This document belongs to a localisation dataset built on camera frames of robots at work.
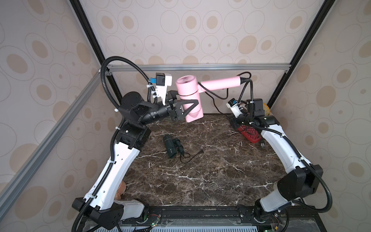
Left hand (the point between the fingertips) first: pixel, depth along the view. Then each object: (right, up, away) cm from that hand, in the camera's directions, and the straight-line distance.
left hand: (197, 101), depth 46 cm
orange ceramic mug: (-39, -42, +30) cm, 65 cm away
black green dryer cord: (+6, -25, +51) cm, 57 cm away
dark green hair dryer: (-14, -21, +50) cm, 56 cm away
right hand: (+19, -3, +35) cm, 39 cm away
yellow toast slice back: (+49, +3, +48) cm, 69 cm away
